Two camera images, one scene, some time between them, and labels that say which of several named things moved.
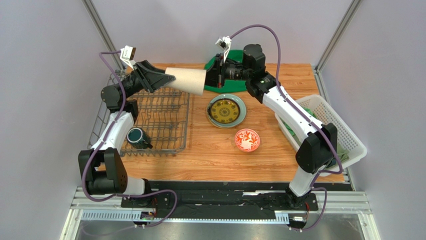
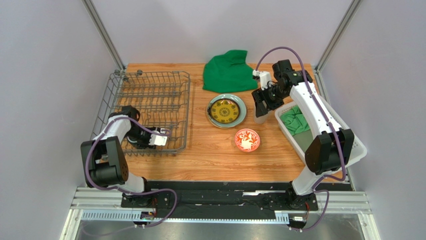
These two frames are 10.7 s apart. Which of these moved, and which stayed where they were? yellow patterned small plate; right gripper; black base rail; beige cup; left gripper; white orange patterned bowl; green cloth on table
Moved: right gripper; beige cup; left gripper
Stayed: white orange patterned bowl; green cloth on table; yellow patterned small plate; black base rail
